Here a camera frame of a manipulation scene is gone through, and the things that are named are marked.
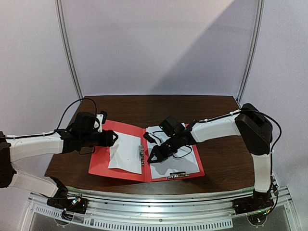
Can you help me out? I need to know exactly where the aluminium corner post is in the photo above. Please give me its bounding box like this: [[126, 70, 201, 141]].
[[235, 0, 265, 105], [55, 0, 84, 99]]

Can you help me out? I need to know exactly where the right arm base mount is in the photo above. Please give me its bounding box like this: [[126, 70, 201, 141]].
[[232, 185, 279, 227]]

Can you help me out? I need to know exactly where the left aluminium corner post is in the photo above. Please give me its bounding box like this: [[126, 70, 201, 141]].
[[55, 0, 84, 99]]

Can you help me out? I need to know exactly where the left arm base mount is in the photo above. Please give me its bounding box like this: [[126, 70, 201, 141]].
[[47, 177, 89, 221]]

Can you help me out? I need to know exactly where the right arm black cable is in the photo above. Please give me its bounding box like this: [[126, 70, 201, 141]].
[[245, 109, 282, 152]]

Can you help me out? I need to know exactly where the metal spine folder clip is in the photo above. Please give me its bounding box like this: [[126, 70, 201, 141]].
[[139, 144, 145, 166]]

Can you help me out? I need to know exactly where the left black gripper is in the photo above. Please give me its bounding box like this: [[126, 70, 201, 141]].
[[80, 129, 118, 147]]

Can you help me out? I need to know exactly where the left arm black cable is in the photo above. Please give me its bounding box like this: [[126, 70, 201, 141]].
[[54, 97, 98, 133]]

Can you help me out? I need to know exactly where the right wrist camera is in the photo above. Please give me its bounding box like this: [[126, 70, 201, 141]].
[[143, 115, 185, 145]]

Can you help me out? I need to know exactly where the small white paper sheet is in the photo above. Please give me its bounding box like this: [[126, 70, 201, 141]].
[[108, 132, 142, 174]]

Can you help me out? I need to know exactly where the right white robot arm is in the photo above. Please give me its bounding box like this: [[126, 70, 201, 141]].
[[147, 103, 273, 210]]

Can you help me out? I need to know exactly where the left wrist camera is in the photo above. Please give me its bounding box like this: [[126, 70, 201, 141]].
[[71, 111, 107, 134]]

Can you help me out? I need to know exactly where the large white paper sheet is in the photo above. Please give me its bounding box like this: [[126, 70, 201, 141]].
[[146, 126, 200, 179]]

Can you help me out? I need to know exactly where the aluminium front rail frame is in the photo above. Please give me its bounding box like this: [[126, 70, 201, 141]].
[[21, 187, 301, 231]]

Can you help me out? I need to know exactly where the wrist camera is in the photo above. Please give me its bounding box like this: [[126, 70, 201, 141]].
[[71, 111, 107, 134], [143, 115, 185, 145]]

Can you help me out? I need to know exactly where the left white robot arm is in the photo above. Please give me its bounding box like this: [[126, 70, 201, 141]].
[[0, 129, 118, 209]]

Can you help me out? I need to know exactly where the red file folder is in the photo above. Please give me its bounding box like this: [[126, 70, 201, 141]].
[[88, 120, 205, 182]]

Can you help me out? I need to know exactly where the right aluminium corner post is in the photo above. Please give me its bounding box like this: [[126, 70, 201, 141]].
[[235, 0, 265, 105]]

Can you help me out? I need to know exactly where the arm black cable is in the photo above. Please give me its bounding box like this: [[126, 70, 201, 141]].
[[54, 97, 98, 133], [245, 109, 282, 152]]

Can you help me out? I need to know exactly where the metal bottom folder clip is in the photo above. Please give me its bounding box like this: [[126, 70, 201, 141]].
[[167, 171, 190, 180]]

